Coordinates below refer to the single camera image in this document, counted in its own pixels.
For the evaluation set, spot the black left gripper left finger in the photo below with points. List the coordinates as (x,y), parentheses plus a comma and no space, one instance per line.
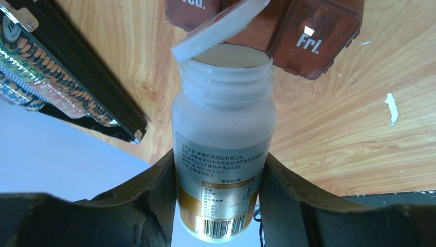
(139,212)

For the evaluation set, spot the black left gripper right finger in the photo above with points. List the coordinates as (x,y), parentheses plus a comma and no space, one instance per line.
(296,212)

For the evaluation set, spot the amber pill jar white lid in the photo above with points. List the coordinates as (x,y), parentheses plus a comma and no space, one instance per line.
(223,121)

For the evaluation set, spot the brown pill organizer strip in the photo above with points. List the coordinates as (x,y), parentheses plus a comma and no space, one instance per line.
(301,37)

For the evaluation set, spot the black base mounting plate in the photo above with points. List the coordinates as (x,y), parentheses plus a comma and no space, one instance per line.
(409,197)

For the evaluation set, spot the black poker chip case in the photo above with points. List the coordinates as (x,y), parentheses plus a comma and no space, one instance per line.
(48,67)

